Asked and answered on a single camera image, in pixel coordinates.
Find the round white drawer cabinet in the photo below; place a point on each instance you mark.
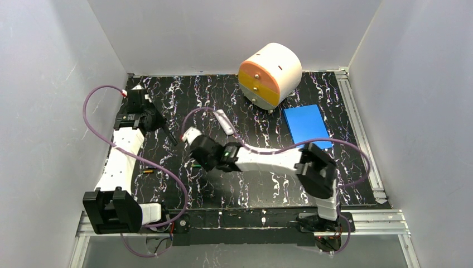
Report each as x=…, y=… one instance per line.
x=271, y=74

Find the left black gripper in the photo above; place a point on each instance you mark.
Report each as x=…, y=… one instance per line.
x=155, y=119

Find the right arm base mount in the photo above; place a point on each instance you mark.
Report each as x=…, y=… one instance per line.
x=331, y=237

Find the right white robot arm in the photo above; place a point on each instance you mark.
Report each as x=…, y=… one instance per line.
x=313, y=167

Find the aluminium frame rail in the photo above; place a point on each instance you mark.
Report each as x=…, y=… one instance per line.
x=379, y=222

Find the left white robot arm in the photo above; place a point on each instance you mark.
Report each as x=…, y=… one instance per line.
x=110, y=206

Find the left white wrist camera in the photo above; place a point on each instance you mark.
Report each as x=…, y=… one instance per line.
x=137, y=93

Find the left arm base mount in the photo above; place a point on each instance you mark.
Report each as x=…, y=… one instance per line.
x=170, y=225

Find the white remote control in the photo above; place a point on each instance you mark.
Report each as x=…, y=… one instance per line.
x=224, y=122

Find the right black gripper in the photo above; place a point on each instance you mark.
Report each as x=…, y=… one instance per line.
x=199, y=145

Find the blue rectangular pad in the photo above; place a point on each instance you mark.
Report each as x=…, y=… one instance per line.
x=305, y=123

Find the black remote control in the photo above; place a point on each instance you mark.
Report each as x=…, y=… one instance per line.
x=166, y=127

